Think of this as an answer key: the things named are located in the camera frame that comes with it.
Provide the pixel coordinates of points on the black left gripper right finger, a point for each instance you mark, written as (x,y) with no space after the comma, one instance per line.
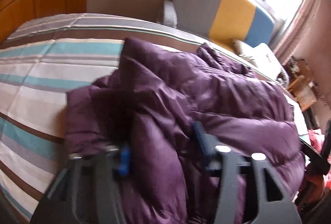
(246,184)

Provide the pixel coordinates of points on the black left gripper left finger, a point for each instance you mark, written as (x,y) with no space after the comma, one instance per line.
(86,189)

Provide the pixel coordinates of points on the purple quilted down jacket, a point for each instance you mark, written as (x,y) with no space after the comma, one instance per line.
(150,103)

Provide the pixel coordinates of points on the wicker wooden chair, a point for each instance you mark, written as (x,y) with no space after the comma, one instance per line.
(302,92)

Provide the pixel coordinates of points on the striped bed cover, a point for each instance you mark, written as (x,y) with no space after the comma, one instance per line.
(42,61)

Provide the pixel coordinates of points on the white printed cushion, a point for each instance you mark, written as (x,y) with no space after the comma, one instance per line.
(264,60)

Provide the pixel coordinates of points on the grey yellow blue armchair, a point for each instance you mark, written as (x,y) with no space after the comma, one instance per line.
(220,21)

